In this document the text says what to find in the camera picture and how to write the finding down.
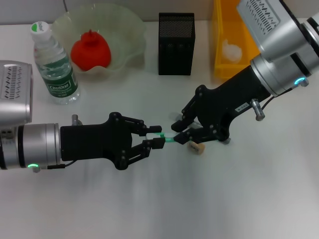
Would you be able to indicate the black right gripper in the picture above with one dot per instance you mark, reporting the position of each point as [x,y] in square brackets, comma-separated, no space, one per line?
[229,102]

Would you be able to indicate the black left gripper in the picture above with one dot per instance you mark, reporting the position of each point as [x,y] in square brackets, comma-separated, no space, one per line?
[94,142]

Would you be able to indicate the green white pen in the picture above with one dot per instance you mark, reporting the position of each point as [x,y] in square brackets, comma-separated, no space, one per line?
[169,139]

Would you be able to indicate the white paper ball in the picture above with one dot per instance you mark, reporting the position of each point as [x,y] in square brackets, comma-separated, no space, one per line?
[232,51]

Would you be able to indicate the red orange fruit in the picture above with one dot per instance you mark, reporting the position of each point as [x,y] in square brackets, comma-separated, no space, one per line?
[91,52]

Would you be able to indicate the clear green-label water bottle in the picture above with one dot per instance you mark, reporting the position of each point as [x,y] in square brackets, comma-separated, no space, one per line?
[56,67]

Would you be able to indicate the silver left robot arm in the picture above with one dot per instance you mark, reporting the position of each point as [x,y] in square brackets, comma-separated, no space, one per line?
[37,147]

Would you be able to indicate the grey marker pen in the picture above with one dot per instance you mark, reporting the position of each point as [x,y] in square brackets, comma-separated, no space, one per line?
[198,125]

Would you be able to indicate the tan eraser block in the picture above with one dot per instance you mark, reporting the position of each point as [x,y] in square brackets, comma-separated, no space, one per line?
[197,148]

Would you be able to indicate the black mesh pen holder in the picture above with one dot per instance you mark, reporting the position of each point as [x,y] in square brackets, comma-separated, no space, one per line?
[175,44]

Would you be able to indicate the green glass fruit plate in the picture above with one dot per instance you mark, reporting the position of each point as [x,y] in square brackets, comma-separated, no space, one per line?
[124,37]

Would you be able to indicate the yellow plastic bin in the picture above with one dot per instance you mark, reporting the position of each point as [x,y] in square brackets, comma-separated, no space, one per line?
[221,49]

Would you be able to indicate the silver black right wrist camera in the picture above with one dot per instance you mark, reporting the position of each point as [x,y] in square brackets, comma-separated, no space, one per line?
[269,25]

